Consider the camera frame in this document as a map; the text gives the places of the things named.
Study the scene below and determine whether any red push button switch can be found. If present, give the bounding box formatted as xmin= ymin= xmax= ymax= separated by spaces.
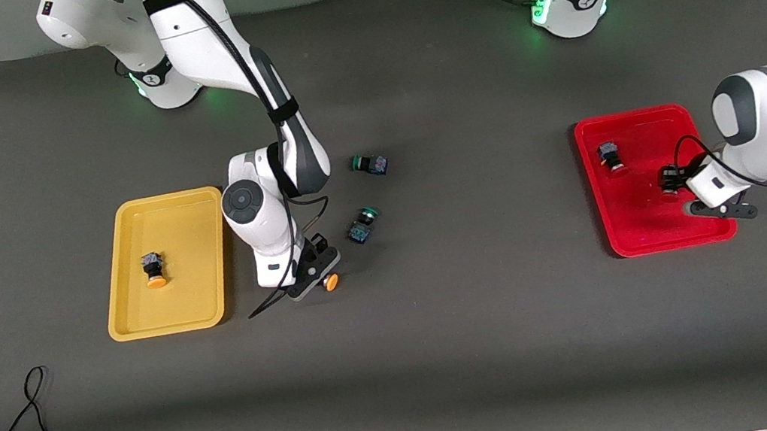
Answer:
xmin=596 ymin=139 xmax=628 ymax=177

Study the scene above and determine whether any red plastic tray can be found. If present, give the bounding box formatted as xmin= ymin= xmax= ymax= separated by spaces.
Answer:
xmin=571 ymin=96 xmax=740 ymax=264

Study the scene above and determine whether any yellow plastic tray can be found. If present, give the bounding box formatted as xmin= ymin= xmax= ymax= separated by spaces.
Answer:
xmin=89 ymin=184 xmax=242 ymax=344

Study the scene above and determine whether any dark grey table mat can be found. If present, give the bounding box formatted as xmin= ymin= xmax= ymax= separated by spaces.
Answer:
xmin=0 ymin=0 xmax=767 ymax=431

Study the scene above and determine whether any green push button switch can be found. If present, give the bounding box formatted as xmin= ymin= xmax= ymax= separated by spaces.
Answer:
xmin=350 ymin=150 xmax=391 ymax=181
xmin=344 ymin=205 xmax=385 ymax=247

